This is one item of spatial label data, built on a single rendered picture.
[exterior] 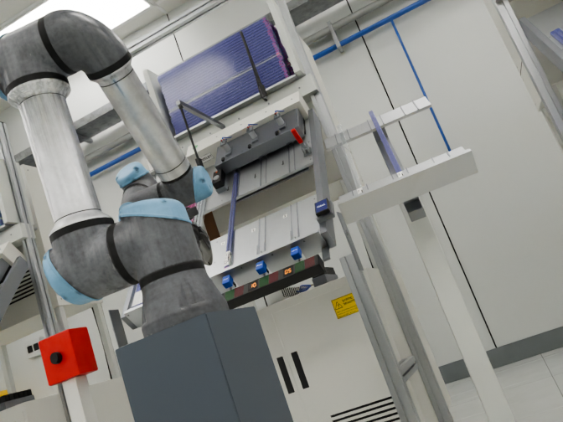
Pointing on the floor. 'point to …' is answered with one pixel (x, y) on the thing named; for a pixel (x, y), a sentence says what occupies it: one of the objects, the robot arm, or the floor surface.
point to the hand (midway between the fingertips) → (208, 259)
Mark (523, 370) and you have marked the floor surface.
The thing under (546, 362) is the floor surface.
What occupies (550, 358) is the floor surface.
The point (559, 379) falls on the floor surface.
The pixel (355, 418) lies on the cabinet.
